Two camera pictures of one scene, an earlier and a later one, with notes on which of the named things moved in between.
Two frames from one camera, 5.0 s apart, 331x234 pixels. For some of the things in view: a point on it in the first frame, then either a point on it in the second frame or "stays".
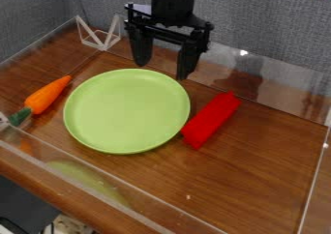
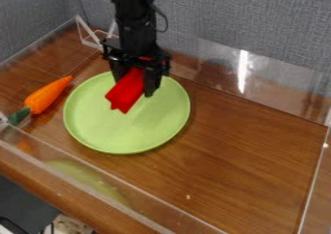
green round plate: [126, 111] stays
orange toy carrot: [39, 101] stays
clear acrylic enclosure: [116, 148] stays
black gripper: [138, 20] → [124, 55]
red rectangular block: [204, 128] → [128, 90]
